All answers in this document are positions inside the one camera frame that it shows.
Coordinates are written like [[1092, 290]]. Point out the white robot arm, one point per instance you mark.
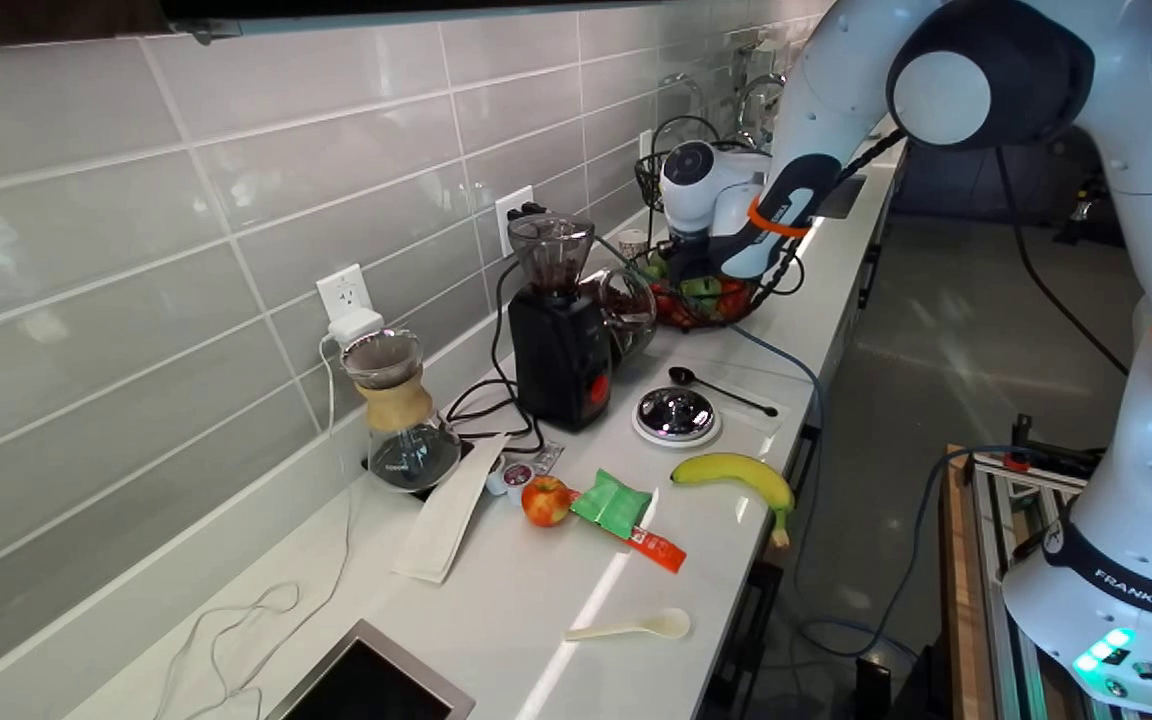
[[982, 73]]

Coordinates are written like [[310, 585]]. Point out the red yellow apple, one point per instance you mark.
[[545, 503]]

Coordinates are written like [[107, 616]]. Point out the white power adapter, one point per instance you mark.
[[358, 325]]

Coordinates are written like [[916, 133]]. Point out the white wall outlet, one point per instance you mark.
[[340, 295]]

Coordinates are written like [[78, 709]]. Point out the white plastic spoon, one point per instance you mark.
[[653, 626]]

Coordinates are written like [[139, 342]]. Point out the black coffee scoop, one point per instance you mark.
[[676, 374]]

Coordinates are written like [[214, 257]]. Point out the yellow banana on counter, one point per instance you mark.
[[743, 471]]

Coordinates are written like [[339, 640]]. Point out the aluminium frame cart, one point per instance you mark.
[[995, 515]]

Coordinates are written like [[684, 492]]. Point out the glass jar of beans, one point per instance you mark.
[[629, 310]]

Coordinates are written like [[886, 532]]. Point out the black two-tier fruit rack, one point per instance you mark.
[[697, 195]]

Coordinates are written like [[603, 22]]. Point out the red apple in rack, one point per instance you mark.
[[676, 315]]

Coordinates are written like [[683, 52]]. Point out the black coffee grinder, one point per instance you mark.
[[558, 331]]

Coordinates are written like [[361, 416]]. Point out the green apple in rack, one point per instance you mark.
[[701, 290]]

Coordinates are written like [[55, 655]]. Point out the orange packet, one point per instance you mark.
[[657, 549]]

